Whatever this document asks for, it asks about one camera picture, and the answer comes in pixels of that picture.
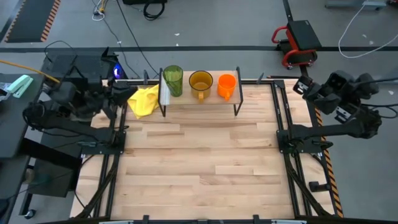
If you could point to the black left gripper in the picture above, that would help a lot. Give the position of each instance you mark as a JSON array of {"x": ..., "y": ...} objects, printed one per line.
[{"x": 115, "y": 91}]

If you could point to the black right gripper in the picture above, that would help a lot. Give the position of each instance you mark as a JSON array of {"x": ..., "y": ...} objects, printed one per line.
[{"x": 325, "y": 98}]

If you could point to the green translucent plastic tumbler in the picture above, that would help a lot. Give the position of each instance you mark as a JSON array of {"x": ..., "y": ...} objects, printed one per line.
[{"x": 173, "y": 79}]

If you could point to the amber glass mug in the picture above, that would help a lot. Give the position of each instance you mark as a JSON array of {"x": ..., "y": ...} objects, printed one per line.
[{"x": 200, "y": 85}]

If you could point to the orange plastic mug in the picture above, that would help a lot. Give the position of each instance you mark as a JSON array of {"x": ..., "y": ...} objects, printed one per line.
[{"x": 226, "y": 85}]

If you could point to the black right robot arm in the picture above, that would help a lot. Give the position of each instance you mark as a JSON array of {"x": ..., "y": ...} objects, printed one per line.
[{"x": 326, "y": 130}]

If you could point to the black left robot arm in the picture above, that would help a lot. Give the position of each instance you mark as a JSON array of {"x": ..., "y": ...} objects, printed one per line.
[{"x": 62, "y": 123}]

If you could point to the yellow cloth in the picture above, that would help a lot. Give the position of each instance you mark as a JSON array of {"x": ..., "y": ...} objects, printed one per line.
[{"x": 143, "y": 101}]

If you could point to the black computer tower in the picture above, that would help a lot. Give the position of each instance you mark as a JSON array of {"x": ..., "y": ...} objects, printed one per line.
[{"x": 90, "y": 60}]

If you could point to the orange black hazard tape strip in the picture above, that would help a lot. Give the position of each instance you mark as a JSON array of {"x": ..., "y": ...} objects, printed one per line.
[{"x": 331, "y": 177}]

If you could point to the black clamp knob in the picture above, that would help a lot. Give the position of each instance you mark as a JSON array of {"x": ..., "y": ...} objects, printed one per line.
[{"x": 318, "y": 186}]

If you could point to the mint green stapler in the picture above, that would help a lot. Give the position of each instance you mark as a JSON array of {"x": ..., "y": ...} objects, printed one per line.
[{"x": 20, "y": 85}]

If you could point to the black equipment cart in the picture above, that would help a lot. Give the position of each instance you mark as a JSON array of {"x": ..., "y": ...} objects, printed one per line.
[{"x": 53, "y": 180}]

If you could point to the black side desk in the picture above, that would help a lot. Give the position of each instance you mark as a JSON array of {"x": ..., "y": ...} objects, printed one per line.
[{"x": 12, "y": 137}]

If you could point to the black mat hazard stripe edge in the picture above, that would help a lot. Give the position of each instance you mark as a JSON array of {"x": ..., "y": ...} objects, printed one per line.
[{"x": 28, "y": 20}]

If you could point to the black caster wheel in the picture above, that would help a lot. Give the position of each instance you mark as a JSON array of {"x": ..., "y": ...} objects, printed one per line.
[{"x": 30, "y": 214}]

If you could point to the wooden shelf black metal frame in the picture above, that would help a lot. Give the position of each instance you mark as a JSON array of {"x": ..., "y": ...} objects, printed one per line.
[{"x": 215, "y": 95}]

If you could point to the black metal table frame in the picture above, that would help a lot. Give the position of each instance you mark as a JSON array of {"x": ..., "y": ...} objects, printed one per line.
[{"x": 109, "y": 202}]

